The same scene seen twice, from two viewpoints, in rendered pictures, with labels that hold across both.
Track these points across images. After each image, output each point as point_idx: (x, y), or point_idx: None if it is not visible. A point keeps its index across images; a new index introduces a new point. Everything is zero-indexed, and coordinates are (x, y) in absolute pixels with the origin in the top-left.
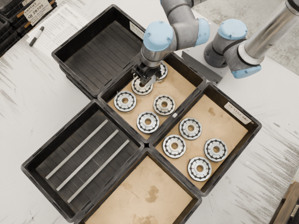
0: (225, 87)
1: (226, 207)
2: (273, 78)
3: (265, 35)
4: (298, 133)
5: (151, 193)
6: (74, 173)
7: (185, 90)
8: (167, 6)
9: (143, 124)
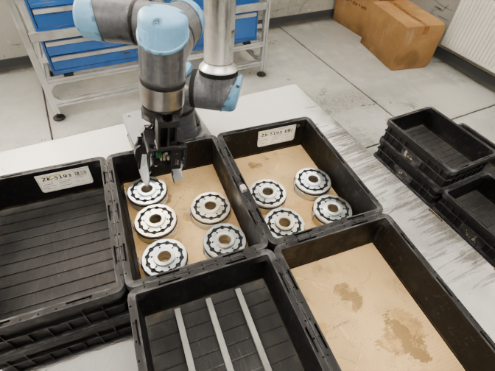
0: None
1: None
2: (241, 110)
3: (222, 22)
4: (318, 123)
5: (345, 296)
6: None
7: (203, 177)
8: (118, 17)
9: (226, 246)
